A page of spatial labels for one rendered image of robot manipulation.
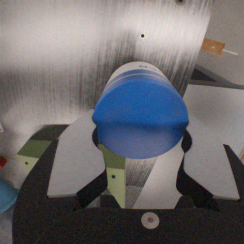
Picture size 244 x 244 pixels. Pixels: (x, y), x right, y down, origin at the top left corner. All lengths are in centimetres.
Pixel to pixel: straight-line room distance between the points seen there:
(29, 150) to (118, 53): 32
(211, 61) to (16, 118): 124
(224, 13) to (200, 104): 104
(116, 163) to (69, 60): 23
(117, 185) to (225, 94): 32
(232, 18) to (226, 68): 38
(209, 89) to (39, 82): 36
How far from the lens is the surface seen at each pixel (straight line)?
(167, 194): 58
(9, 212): 25
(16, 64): 38
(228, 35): 133
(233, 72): 140
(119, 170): 32
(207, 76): 54
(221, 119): 39
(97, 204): 36
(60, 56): 31
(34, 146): 43
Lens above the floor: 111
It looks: 57 degrees down
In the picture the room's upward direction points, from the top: 173 degrees counter-clockwise
